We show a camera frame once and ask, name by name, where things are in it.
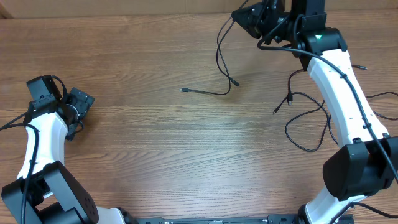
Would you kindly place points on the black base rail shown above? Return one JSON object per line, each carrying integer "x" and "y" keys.
{"x": 270, "y": 219}

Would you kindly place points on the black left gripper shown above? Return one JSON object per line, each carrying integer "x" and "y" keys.
{"x": 82, "y": 101}

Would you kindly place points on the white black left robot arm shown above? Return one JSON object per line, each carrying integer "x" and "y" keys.
{"x": 45, "y": 191}

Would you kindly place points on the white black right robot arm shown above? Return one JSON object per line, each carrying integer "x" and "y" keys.
{"x": 366, "y": 161}

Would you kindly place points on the brown cardboard backdrop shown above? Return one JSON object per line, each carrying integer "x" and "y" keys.
{"x": 27, "y": 9}

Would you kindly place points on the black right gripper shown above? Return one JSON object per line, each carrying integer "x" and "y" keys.
{"x": 253, "y": 16}

